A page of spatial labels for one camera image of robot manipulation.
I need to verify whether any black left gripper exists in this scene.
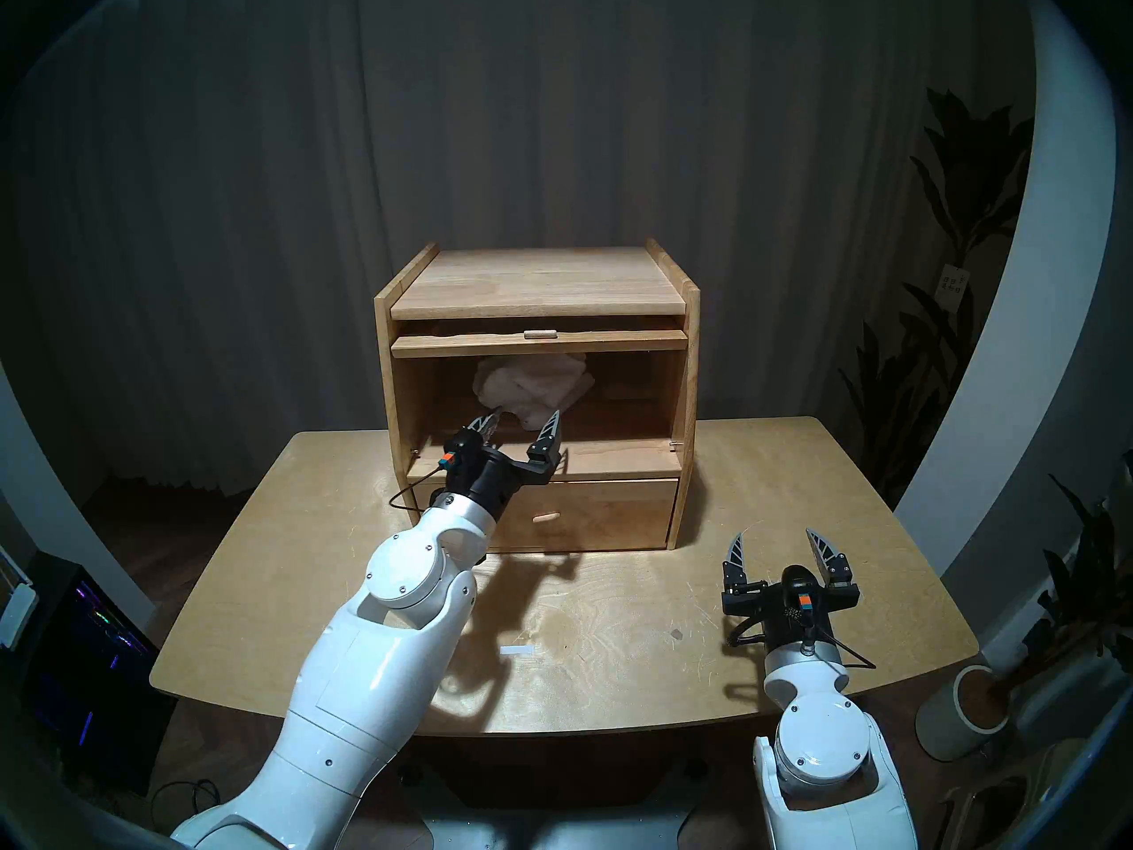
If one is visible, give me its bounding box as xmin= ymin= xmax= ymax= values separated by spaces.
xmin=450 ymin=407 xmax=567 ymax=518

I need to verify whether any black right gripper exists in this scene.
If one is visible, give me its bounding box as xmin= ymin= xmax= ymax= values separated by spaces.
xmin=721 ymin=528 xmax=861 ymax=647

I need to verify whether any white shirt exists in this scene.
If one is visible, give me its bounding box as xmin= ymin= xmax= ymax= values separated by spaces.
xmin=474 ymin=352 xmax=596 ymax=433

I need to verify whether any wooden cabinet flip door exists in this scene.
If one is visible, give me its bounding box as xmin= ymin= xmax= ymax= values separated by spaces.
xmin=391 ymin=328 xmax=690 ymax=359

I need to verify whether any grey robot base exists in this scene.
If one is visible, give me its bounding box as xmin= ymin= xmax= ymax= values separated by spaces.
xmin=416 ymin=760 xmax=709 ymax=850

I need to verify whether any wooden drawer with knob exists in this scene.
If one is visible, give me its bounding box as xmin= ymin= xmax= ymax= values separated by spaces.
xmin=414 ymin=478 xmax=681 ymax=553

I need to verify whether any wooden cabinet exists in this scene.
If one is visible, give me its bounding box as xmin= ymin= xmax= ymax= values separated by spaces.
xmin=374 ymin=239 xmax=702 ymax=554

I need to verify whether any white round plant pot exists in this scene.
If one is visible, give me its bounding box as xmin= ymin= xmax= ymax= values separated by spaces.
xmin=914 ymin=665 xmax=1011 ymax=762

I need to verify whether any small dark potted plant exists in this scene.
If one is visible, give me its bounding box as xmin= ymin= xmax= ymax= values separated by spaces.
xmin=1000 ymin=454 xmax=1133 ymax=725

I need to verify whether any grey curtain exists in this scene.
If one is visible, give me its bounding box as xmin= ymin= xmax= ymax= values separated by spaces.
xmin=0 ymin=0 xmax=1037 ymax=497

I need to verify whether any tall dark leafy plant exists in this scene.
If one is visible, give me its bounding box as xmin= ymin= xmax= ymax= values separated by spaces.
xmin=836 ymin=87 xmax=1037 ymax=504

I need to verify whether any black computer tower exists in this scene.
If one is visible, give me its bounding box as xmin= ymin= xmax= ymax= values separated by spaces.
xmin=18 ymin=552 xmax=178 ymax=796

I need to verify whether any white box device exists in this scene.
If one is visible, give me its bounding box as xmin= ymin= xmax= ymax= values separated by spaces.
xmin=0 ymin=547 xmax=39 ymax=651

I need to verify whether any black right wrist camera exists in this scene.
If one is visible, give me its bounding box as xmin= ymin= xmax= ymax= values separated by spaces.
xmin=782 ymin=565 xmax=824 ymax=632

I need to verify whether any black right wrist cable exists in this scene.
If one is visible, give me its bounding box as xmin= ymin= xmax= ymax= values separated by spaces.
xmin=728 ymin=611 xmax=877 ymax=670

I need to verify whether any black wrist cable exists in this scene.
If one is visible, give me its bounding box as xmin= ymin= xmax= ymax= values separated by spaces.
xmin=389 ymin=475 xmax=454 ymax=514
xmin=728 ymin=611 xmax=877 ymax=670

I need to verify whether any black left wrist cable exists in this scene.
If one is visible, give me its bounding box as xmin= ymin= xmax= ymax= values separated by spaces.
xmin=389 ymin=475 xmax=454 ymax=514

